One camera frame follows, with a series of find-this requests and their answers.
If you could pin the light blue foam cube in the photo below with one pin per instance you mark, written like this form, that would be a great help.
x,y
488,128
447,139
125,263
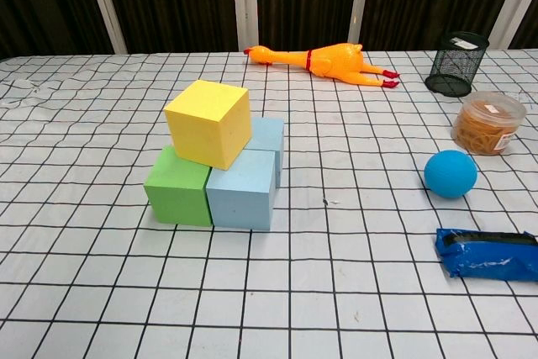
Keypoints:
x,y
241,199
267,134

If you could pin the yellow foam cube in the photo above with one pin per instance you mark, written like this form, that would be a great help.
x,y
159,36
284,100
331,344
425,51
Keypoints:
x,y
202,123

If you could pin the green foam cube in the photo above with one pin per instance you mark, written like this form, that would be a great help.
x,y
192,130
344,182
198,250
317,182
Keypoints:
x,y
176,199

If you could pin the orange rubber chicken toy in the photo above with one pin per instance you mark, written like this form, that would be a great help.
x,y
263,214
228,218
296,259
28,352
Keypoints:
x,y
336,60

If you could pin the white black-grid tablecloth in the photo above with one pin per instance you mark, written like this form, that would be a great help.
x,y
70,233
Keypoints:
x,y
336,291

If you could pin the blue ball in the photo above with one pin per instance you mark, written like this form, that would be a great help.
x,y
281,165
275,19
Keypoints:
x,y
450,174

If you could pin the black mesh pen holder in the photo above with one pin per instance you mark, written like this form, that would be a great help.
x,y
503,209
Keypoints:
x,y
456,62

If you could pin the clear jar of rubber bands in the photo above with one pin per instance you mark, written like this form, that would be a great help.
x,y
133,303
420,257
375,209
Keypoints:
x,y
487,128

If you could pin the blue snack packet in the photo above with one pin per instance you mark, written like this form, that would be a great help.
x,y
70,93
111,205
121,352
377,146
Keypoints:
x,y
487,264

